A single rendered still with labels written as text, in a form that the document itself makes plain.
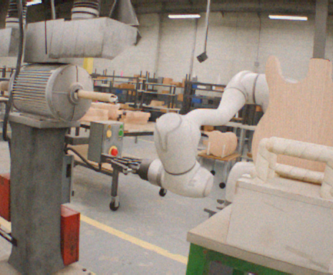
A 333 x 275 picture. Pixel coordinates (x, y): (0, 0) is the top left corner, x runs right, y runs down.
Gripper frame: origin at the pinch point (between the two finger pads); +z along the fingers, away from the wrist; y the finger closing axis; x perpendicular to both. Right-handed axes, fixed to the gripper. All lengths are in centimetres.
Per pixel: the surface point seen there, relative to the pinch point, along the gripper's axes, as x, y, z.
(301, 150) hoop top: 20, -12, -69
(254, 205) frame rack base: 5, -16, -60
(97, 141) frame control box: -3.6, 23.9, 29.3
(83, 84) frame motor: 25.2, 13.2, 27.1
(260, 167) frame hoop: 14, -13, -60
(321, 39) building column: 97, 715, 3
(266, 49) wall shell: 72, 1131, 252
